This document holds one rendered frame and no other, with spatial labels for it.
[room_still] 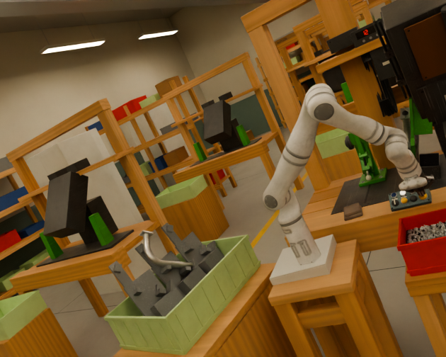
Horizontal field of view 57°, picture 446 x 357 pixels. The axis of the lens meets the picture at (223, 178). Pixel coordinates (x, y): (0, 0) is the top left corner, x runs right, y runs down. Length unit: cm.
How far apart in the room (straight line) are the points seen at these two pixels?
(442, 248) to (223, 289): 87
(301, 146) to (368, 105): 94
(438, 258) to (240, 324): 78
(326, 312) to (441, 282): 40
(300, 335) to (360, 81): 128
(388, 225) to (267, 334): 69
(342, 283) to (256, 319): 48
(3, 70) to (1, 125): 118
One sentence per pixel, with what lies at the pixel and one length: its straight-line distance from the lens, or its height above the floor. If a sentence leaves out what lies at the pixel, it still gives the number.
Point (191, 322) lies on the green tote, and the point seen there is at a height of 86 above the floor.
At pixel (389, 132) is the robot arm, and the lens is 146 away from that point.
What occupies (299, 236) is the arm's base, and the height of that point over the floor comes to 101.
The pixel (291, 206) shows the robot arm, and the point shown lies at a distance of 158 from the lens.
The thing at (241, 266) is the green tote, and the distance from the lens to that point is 191.
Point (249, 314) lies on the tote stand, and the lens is 180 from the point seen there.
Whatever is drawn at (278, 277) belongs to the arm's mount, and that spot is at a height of 88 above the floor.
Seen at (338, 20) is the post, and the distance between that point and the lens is 223.
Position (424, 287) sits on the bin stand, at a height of 77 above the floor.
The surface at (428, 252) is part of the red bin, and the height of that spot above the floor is 88.
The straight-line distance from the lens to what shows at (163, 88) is 727.
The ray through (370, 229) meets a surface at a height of 85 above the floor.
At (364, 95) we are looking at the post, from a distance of 225.
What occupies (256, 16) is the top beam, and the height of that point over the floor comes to 190.
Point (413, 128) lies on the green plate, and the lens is 190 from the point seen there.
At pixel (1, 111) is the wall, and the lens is 895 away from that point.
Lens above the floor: 160
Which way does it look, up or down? 10 degrees down
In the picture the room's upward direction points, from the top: 25 degrees counter-clockwise
